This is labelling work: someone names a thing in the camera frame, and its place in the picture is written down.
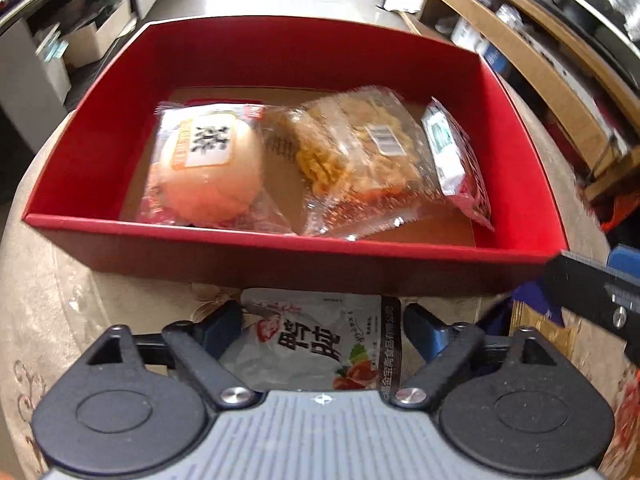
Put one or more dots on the wooden shelf unit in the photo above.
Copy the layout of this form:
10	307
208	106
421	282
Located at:
590	111

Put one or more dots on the white storage box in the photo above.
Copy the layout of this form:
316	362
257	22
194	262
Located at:
89	40

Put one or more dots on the red spicy strip packet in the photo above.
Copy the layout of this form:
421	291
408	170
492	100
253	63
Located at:
458	170

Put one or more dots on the steamed cake bun packet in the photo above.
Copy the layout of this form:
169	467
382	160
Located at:
208	168

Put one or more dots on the dark tv cabinet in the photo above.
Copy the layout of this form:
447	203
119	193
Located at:
37	87

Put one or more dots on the white blue carton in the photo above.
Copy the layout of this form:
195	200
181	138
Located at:
494	57

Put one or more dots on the clear packet yellow crispy cake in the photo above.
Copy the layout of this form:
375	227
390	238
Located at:
350	165

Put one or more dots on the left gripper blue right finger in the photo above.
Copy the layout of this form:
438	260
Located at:
427	333

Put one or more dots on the white duck snack packet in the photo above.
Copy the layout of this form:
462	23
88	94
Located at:
321	341

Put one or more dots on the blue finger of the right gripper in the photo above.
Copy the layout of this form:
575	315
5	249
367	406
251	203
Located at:
625	259

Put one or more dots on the gold biscuit packet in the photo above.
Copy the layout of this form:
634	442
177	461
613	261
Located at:
563	338

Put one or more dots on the blue wafer biscuit packet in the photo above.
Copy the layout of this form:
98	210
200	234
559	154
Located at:
496	321

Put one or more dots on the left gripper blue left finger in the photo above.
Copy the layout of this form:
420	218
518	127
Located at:
216	332

